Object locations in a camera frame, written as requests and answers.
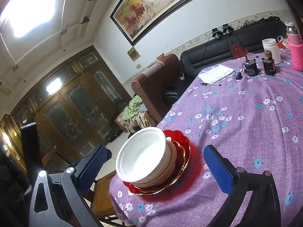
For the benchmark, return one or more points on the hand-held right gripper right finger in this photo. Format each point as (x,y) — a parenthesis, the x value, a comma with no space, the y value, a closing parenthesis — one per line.
(219,170)

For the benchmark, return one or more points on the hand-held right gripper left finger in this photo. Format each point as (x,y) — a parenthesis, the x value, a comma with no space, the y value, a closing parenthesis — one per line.
(91,167)

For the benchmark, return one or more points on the large red plastic plate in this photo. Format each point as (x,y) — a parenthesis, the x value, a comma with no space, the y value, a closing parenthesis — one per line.
(182,137)

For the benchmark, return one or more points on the white foam bowl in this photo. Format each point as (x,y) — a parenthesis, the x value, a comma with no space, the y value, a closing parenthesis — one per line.
(163,178)
(142,151)
(171,153)

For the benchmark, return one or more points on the wooden side cabinet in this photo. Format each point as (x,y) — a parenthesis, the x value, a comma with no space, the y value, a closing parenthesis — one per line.
(9,132)

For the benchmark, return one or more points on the wooden chair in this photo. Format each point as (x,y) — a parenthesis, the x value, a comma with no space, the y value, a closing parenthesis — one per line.
(104,194)

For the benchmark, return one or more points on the purple floral tablecloth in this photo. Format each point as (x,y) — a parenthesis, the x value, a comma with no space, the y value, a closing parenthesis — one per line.
(236,123)

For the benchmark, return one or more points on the wooden wardrobe with glass doors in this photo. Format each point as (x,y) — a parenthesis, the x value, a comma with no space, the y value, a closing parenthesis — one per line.
(71,104)

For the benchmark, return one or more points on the brown patterned blanket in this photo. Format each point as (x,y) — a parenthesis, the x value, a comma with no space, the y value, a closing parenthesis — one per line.
(137,123)

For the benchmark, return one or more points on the green patterned quilt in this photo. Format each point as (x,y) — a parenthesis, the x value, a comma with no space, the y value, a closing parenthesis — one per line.
(132,106)

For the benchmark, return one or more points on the silver pen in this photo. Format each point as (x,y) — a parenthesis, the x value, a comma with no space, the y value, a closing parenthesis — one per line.
(210,84)

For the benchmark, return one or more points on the small black adapter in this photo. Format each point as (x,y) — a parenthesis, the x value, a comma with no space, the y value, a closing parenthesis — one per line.
(239,75)

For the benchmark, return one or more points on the white notebook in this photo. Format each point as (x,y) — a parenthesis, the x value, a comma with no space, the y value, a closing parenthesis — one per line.
(215,73)

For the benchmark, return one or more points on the black round device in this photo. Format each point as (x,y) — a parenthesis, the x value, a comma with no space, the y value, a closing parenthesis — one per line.
(251,69)

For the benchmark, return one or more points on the brown armchair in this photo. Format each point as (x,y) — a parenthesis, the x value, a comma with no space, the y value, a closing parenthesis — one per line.
(161,80)

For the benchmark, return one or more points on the dark jar with cork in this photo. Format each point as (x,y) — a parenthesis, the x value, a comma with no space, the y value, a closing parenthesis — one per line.
(269,67)

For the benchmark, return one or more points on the black leather sofa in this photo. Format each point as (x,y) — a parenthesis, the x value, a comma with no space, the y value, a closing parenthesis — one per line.
(208,52)

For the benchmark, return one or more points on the red bag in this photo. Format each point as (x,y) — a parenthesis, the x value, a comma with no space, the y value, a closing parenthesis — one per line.
(239,52)

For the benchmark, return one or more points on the small red basket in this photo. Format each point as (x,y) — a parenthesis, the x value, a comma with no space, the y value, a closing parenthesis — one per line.
(161,56)

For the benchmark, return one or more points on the white plastic cup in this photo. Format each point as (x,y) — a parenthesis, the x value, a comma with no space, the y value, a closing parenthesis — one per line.
(271,49)

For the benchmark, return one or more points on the pink knit-sleeved bottle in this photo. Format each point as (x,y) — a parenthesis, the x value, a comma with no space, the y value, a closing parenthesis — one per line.
(296,52)

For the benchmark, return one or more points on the framed horse painting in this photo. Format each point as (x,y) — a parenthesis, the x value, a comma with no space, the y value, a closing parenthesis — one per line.
(146,7)

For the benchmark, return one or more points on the small wall calendar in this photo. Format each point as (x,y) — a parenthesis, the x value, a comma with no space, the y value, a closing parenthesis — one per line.
(133,53)

